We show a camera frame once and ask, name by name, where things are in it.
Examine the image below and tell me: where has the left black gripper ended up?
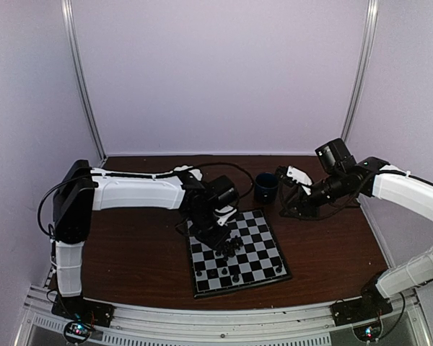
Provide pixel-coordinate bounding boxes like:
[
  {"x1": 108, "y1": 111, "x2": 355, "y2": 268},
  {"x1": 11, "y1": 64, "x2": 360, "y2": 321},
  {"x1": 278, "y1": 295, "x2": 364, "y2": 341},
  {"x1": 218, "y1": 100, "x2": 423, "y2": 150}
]
[{"x1": 188, "y1": 208, "x2": 232, "y2": 252}]

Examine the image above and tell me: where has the folding black silver chessboard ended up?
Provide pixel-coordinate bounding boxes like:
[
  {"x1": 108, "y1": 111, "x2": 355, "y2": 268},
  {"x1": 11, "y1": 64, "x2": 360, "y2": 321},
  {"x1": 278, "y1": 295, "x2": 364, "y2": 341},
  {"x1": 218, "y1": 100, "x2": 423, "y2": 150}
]
[{"x1": 187, "y1": 209, "x2": 292, "y2": 299}]

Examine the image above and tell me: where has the right green led circuit board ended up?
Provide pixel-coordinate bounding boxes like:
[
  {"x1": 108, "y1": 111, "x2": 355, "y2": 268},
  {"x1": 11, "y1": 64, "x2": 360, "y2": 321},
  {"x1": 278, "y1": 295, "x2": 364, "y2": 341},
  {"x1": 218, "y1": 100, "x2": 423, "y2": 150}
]
[{"x1": 354, "y1": 324, "x2": 382, "y2": 342}]

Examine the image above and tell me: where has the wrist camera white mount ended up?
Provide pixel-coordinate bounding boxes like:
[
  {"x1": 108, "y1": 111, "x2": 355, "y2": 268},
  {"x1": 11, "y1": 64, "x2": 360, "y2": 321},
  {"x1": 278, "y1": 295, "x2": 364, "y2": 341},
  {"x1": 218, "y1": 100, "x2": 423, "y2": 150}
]
[
  {"x1": 275, "y1": 166, "x2": 312, "y2": 195},
  {"x1": 214, "y1": 205, "x2": 238, "y2": 226}
]

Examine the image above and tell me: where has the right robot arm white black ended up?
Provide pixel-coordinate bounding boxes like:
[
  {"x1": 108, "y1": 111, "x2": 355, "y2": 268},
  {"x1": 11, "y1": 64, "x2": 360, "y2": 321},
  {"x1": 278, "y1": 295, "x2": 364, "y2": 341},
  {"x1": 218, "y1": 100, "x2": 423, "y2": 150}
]
[{"x1": 275, "y1": 138, "x2": 433, "y2": 319}]

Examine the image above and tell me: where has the dark blue ceramic mug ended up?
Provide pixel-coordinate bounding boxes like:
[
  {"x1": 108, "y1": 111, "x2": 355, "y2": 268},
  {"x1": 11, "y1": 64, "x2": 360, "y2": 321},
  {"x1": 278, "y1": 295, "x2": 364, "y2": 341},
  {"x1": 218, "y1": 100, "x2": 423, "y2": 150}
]
[{"x1": 254, "y1": 172, "x2": 279, "y2": 205}]

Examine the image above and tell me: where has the white scalloped ceramic bowl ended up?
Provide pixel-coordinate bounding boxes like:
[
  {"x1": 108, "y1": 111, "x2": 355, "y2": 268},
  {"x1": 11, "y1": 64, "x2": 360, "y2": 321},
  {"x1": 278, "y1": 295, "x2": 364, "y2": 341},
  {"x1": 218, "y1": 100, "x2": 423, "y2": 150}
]
[{"x1": 173, "y1": 165, "x2": 203, "y2": 181}]

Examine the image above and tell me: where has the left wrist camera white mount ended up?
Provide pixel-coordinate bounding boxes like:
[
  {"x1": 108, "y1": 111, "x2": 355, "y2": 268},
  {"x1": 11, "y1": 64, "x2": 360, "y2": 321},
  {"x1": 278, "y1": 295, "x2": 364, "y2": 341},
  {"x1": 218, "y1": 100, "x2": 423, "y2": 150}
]
[{"x1": 214, "y1": 205, "x2": 238, "y2": 226}]

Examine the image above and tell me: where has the aluminium corner post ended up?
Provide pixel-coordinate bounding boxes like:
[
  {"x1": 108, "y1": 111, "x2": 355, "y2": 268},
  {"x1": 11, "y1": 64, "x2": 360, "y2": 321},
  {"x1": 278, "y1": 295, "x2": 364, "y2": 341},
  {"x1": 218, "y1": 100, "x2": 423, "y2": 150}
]
[
  {"x1": 341, "y1": 0, "x2": 380, "y2": 143},
  {"x1": 61, "y1": 0, "x2": 108, "y2": 162}
]

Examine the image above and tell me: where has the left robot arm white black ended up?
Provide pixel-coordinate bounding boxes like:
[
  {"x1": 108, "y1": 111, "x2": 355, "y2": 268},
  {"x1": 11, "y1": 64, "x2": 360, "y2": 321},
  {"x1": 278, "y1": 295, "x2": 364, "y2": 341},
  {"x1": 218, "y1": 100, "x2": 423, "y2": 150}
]
[{"x1": 41, "y1": 160, "x2": 240, "y2": 320}]

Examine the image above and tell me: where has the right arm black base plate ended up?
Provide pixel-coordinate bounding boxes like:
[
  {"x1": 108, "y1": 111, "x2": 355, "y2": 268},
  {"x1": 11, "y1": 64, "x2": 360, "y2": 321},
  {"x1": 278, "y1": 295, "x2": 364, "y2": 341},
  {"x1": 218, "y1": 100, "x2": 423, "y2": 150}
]
[{"x1": 330, "y1": 298, "x2": 393, "y2": 327}]

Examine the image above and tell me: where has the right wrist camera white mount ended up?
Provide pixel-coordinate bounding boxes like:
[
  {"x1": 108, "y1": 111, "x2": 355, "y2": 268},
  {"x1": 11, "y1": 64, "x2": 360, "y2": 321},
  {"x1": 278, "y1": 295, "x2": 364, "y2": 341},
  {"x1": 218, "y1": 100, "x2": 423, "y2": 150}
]
[{"x1": 275, "y1": 166, "x2": 312, "y2": 195}]

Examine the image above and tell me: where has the aluminium front rail frame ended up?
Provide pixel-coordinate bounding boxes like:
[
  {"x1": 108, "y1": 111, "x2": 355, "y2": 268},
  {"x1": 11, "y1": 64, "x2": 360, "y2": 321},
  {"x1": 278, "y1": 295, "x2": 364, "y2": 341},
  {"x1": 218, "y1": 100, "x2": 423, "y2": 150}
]
[{"x1": 9, "y1": 284, "x2": 433, "y2": 345}]

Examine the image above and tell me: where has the left black braided cable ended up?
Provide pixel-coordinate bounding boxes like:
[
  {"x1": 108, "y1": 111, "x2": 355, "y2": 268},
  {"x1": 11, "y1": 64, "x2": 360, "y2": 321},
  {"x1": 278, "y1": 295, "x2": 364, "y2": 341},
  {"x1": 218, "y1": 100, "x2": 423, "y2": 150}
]
[{"x1": 194, "y1": 162, "x2": 255, "y2": 199}]

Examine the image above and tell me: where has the right aluminium corner post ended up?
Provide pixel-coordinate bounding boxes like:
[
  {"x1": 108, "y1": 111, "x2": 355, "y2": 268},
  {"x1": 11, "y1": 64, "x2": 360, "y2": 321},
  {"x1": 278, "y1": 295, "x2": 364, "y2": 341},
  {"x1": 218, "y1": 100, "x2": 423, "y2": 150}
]
[{"x1": 341, "y1": 0, "x2": 380, "y2": 143}]

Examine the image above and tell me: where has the green led circuit board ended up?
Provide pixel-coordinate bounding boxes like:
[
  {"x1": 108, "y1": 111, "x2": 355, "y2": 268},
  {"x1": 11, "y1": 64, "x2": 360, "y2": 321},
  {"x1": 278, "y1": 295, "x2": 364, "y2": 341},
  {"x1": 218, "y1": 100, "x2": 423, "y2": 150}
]
[
  {"x1": 354, "y1": 324, "x2": 382, "y2": 342},
  {"x1": 63, "y1": 321, "x2": 91, "y2": 340}
]

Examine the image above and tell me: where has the left green led circuit board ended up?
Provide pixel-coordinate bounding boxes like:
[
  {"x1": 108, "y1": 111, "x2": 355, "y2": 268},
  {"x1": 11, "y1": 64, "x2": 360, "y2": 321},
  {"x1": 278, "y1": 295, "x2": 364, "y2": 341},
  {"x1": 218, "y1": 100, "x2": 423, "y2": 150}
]
[{"x1": 63, "y1": 321, "x2": 91, "y2": 340}]

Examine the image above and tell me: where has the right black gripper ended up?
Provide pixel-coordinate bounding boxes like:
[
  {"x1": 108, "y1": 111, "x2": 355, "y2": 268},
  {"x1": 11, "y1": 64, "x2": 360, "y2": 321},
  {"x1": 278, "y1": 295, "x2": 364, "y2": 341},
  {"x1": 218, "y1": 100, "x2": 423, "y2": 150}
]
[{"x1": 279, "y1": 170, "x2": 348, "y2": 221}]

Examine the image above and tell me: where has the left aluminium corner post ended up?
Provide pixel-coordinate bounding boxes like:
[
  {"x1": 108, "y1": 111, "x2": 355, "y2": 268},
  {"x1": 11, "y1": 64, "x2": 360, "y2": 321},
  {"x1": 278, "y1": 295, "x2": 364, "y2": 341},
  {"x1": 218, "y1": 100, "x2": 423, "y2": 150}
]
[{"x1": 61, "y1": 0, "x2": 108, "y2": 162}]

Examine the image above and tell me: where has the pile of black chess pieces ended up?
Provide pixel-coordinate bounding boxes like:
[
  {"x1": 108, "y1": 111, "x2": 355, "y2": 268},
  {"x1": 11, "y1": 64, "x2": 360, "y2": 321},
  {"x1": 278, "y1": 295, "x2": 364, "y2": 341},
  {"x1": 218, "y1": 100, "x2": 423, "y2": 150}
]
[{"x1": 216, "y1": 236, "x2": 243, "y2": 261}]

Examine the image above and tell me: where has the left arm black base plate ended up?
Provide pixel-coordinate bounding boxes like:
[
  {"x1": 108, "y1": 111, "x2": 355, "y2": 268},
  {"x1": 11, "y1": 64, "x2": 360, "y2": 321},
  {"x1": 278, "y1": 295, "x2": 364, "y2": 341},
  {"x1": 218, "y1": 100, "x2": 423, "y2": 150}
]
[{"x1": 51, "y1": 296, "x2": 114, "y2": 327}]

